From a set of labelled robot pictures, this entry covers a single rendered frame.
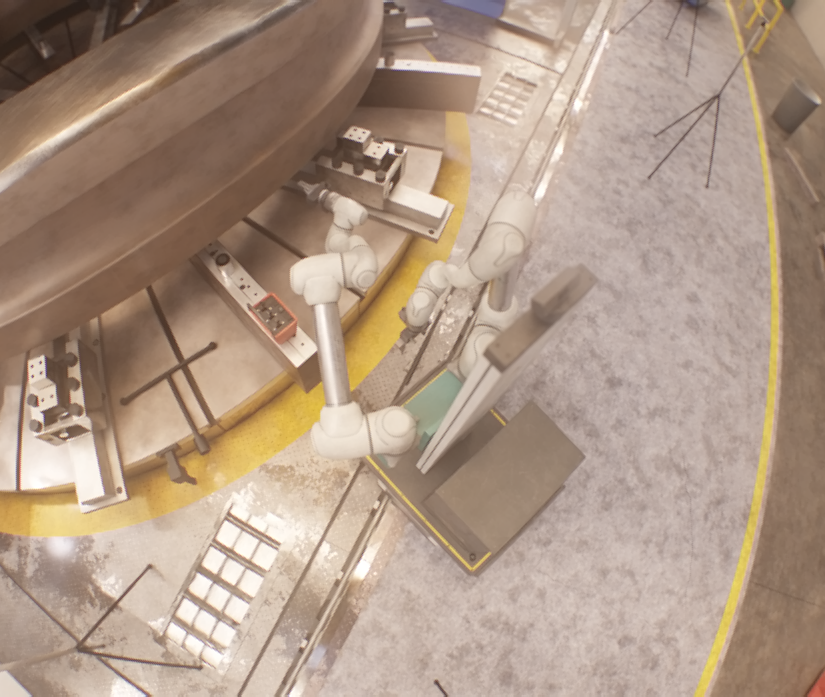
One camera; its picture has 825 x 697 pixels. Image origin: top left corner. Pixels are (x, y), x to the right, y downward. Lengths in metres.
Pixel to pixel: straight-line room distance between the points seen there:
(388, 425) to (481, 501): 0.47
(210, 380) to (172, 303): 0.57
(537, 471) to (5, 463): 2.92
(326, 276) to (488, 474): 0.96
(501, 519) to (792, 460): 2.86
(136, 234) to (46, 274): 0.46
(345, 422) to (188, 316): 1.40
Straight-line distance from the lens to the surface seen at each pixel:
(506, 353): 0.95
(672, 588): 3.25
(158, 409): 2.65
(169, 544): 2.86
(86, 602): 3.17
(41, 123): 1.90
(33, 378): 2.49
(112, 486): 2.61
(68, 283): 2.21
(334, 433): 1.71
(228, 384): 2.55
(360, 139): 2.71
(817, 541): 4.35
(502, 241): 1.37
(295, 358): 2.12
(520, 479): 1.89
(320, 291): 1.67
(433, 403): 2.01
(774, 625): 3.98
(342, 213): 2.20
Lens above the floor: 2.62
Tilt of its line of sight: 66 degrees down
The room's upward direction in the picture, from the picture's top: 13 degrees clockwise
